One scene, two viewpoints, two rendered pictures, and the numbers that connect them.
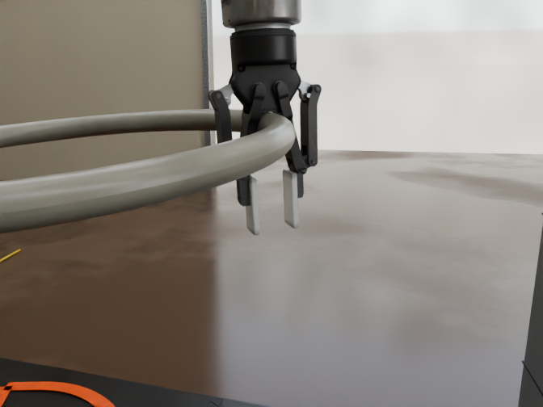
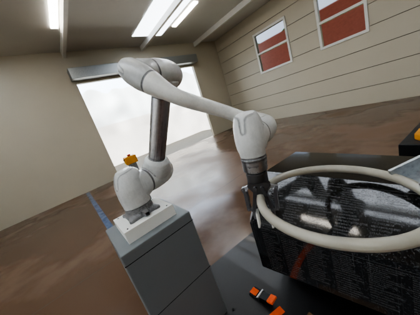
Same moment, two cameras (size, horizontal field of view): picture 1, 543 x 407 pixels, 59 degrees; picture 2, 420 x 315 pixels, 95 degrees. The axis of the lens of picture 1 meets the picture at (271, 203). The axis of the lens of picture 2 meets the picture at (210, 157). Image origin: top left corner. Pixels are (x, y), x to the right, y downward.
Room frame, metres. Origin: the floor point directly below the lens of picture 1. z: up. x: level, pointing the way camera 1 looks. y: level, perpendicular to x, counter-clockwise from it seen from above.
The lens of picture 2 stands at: (1.13, 0.37, 1.32)
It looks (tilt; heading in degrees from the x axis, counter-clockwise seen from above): 14 degrees down; 225
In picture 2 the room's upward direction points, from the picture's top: 18 degrees counter-clockwise
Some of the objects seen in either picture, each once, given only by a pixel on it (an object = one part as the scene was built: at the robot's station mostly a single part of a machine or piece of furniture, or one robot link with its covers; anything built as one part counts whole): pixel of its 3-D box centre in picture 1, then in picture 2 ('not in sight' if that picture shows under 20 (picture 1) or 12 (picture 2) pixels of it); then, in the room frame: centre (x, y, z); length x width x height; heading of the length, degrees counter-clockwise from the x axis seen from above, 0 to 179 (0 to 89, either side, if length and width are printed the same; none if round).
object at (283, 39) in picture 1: (264, 72); (258, 182); (0.57, 0.01, 1.01); 0.08 x 0.07 x 0.09; 111
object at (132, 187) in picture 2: not in sight; (131, 185); (0.71, -0.73, 1.03); 0.18 x 0.16 x 0.22; 9
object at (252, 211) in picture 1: (251, 204); not in sight; (0.56, 0.02, 0.85); 0.03 x 0.01 x 0.07; 21
